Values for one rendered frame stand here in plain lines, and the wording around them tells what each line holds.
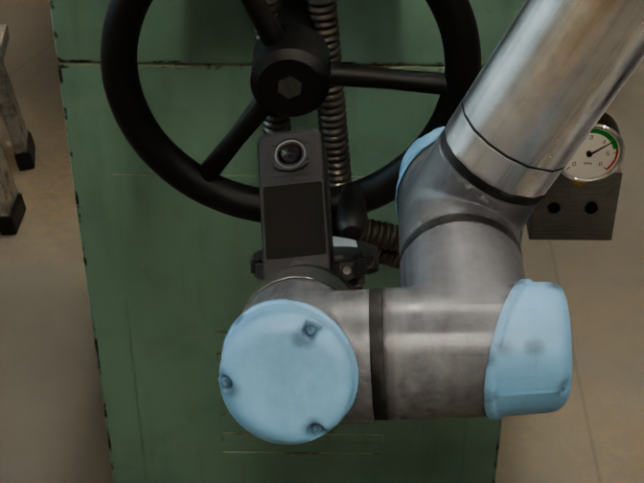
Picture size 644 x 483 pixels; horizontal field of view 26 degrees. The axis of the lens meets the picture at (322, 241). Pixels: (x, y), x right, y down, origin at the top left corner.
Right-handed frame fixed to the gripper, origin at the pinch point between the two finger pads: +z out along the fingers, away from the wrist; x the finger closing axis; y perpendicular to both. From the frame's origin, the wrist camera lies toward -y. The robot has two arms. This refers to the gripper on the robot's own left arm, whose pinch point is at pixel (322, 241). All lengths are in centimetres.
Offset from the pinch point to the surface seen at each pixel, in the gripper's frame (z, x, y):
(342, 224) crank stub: -0.9, 1.7, -1.4
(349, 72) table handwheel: -0.6, 2.8, -12.9
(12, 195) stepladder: 111, -57, 8
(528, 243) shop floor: 113, 25, 19
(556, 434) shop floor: 76, 25, 40
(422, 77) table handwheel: 0.1, 8.3, -12.3
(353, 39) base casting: 18.8, 2.4, -15.2
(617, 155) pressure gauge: 18.5, 25.4, -3.7
